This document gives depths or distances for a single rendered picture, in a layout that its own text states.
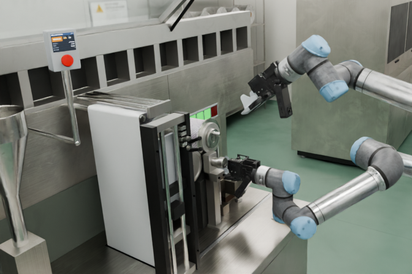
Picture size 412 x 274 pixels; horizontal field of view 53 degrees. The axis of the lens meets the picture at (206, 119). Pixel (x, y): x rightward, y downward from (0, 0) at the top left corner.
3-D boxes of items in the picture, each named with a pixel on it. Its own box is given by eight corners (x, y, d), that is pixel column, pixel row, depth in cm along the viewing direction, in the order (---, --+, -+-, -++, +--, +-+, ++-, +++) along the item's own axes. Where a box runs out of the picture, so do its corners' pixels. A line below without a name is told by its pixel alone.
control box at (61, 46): (55, 73, 101) (48, 31, 98) (48, 70, 107) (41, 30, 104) (83, 68, 105) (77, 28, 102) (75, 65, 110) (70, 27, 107)
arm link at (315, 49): (326, 56, 117) (309, 32, 119) (298, 79, 124) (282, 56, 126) (337, 53, 123) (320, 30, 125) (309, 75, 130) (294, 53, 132)
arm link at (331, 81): (359, 84, 124) (338, 55, 127) (343, 92, 117) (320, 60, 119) (339, 98, 130) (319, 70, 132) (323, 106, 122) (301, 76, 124)
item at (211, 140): (208, 151, 154) (207, 131, 152) (203, 149, 155) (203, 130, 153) (219, 144, 160) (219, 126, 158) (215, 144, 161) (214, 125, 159)
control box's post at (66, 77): (76, 143, 111) (64, 70, 105) (72, 143, 112) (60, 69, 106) (81, 141, 113) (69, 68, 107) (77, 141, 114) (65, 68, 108)
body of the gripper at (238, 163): (236, 153, 164) (263, 159, 157) (236, 173, 167) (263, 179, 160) (225, 160, 158) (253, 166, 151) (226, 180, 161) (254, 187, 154)
